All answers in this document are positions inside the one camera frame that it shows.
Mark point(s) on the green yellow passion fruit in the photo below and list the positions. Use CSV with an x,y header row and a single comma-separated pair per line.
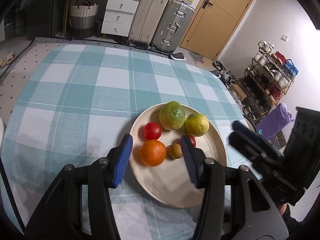
x,y
172,116

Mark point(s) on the red tomato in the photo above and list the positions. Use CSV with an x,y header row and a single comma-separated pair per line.
x,y
192,139
152,131

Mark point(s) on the teal checkered tablecloth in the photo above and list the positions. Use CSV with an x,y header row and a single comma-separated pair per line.
x,y
81,101

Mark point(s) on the shoe rack with shoes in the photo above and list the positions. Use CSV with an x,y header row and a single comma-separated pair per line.
x,y
266,80

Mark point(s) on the silver suitcase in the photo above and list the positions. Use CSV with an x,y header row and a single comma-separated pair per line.
x,y
172,26

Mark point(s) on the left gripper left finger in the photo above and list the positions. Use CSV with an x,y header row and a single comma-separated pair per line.
x,y
59,213

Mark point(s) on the brown longan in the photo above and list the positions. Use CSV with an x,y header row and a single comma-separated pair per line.
x,y
174,151

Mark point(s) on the wooden door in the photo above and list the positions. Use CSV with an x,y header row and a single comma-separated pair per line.
x,y
213,24

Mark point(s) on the person's right hand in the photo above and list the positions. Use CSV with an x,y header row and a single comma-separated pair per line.
x,y
283,208

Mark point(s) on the dotted floor rug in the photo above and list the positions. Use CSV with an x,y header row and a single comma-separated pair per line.
x,y
19,72

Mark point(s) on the beige slippers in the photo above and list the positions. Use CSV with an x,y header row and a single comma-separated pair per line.
x,y
8,60

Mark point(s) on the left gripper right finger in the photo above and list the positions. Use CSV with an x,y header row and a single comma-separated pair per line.
x,y
253,213

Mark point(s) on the purple bag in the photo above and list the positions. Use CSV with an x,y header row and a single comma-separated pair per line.
x,y
275,121

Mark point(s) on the orange mandarin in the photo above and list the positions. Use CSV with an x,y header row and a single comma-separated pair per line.
x,y
152,153

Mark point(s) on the woven laundry basket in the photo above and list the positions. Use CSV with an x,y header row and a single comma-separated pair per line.
x,y
82,19

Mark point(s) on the cream round plate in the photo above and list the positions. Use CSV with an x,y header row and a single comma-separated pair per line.
x,y
168,182

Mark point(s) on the white drawer desk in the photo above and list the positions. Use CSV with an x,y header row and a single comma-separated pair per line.
x,y
116,15

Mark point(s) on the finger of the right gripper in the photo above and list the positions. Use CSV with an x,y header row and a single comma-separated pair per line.
x,y
239,127

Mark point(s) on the beige suitcase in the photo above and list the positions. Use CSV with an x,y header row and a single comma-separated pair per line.
x,y
146,20

